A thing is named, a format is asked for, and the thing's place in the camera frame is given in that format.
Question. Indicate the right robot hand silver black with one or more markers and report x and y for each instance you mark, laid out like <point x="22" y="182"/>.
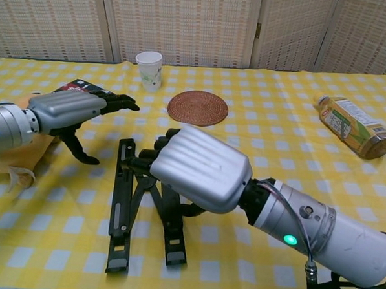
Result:
<point x="204" y="171"/>

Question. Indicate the beige woven screen panel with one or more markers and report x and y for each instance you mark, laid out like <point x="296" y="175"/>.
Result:
<point x="183" y="24"/>
<point x="47" y="17"/>
<point x="293" y="30"/>
<point x="367" y="34"/>

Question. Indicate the yellow white checkered tablecloth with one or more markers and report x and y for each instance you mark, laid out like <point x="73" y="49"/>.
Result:
<point x="275" y="187"/>

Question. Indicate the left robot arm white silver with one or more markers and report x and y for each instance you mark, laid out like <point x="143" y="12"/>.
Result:
<point x="6" y="128"/>

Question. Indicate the tea bottle yellow label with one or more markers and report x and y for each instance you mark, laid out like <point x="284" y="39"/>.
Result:
<point x="352" y="123"/>

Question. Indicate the brass screen hinge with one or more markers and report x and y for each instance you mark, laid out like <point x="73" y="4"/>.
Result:
<point x="258" y="30"/>

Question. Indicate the round brown woven coaster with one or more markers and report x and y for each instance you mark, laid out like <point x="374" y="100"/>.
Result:
<point x="198" y="107"/>

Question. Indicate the black folding laptop stand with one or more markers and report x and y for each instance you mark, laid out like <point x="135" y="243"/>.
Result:
<point x="120" y="195"/>

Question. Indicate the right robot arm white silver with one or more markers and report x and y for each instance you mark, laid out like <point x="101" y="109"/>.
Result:
<point x="337" y="233"/>

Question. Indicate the white paper cup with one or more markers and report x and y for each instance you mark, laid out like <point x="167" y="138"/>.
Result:
<point x="150" y="71"/>

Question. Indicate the dark printed snack packet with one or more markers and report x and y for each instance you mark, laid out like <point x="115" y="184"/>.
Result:
<point x="82" y="86"/>

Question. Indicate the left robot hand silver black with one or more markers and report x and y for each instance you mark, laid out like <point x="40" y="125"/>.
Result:
<point x="65" y="110"/>

